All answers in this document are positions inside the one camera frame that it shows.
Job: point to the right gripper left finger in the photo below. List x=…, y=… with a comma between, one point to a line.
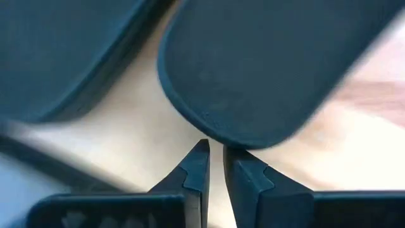
x=197, y=177

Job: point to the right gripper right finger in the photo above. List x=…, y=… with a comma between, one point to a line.
x=253, y=190

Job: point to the wooden shelf with black frame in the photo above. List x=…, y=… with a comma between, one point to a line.
x=136, y=133

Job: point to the green foam slide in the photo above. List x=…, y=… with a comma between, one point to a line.
x=47, y=57
x=253, y=63

